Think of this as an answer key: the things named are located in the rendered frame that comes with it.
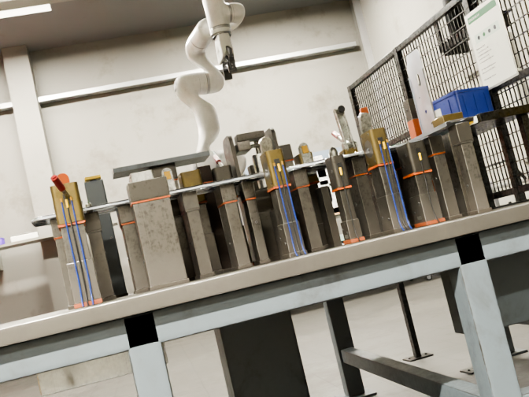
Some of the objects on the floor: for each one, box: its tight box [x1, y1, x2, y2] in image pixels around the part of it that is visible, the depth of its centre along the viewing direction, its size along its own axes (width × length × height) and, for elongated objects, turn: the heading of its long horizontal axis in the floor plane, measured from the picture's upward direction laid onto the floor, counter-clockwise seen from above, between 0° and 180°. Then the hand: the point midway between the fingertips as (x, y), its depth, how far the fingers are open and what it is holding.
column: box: [214, 310, 310, 397], centre depth 291 cm, size 31×31×66 cm
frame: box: [0, 220, 529, 397], centre depth 241 cm, size 256×161×66 cm, turn 31°
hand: (230, 73), depth 266 cm, fingers open, 8 cm apart
